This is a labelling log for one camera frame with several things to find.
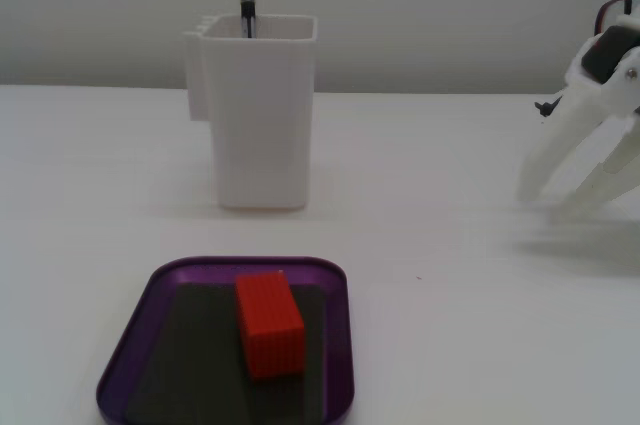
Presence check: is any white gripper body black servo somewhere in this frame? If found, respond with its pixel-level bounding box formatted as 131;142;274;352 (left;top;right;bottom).
564;13;640;122

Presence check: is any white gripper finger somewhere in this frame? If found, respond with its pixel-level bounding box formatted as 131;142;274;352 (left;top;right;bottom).
548;113;640;227
516;82;604;205

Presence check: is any red cube block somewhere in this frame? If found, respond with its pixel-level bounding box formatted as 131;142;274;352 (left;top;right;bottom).
234;270;307;382

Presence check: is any white plastic pen holder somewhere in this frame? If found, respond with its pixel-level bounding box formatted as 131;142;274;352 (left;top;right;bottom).
182;14;320;210

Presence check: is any purple metal tray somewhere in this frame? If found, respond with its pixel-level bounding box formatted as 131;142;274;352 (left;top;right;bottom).
94;255;355;425

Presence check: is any red and black servo wire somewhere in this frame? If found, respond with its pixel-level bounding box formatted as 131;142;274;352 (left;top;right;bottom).
594;0;640;40

